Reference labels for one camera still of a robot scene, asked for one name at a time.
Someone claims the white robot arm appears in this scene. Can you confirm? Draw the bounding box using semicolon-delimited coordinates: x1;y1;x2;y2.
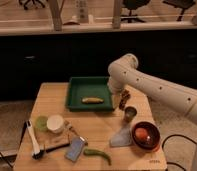
108;53;197;171

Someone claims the green plastic tray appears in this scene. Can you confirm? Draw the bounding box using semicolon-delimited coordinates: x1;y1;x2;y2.
65;76;114;112

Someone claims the brown dried pepper toy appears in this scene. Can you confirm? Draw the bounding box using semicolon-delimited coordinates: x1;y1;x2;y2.
119;90;131;110

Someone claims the small metal cup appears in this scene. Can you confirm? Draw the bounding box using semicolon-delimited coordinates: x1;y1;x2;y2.
124;106;137;123

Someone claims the small brush tool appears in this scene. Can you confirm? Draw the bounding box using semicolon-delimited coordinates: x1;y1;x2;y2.
64;120;88;146

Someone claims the white round container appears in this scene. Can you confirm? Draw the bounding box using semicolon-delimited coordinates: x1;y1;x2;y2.
47;115;64;134

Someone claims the grey cloth piece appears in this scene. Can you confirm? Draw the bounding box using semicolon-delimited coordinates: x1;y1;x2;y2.
109;127;132;147

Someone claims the blue sponge block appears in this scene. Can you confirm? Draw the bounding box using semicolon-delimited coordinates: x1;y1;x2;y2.
65;137;85;162

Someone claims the orange fruit in bowl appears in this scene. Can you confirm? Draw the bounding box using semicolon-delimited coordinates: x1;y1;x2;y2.
135;128;148;141

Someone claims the green chili pepper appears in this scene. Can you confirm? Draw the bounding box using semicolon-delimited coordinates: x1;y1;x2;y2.
83;148;112;165

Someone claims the green round lid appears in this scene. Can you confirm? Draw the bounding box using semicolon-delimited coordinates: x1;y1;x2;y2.
35;116;47;131

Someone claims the red-brown bowl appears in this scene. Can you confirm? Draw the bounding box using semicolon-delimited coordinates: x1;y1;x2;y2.
130;121;160;152

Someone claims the wooden cutting board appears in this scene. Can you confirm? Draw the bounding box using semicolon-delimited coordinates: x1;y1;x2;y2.
37;135;70;148

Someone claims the office chair centre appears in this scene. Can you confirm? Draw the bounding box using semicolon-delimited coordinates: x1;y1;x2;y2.
121;0;150;23

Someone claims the office chair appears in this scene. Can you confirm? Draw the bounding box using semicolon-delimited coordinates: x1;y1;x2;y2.
121;0;150;23
18;0;45;10
163;0;196;21

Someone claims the office chair left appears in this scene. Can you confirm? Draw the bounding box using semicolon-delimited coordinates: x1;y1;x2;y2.
18;0;45;10

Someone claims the office chair right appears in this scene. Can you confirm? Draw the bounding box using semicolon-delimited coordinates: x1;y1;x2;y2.
163;0;196;21

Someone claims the black cable right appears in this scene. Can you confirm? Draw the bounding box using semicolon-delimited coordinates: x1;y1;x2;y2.
161;133;197;171

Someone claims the black handled knife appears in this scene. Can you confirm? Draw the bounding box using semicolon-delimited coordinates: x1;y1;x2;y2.
32;143;69;160

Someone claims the white handled brush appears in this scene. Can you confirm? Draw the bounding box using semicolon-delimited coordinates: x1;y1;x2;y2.
26;120;40;159

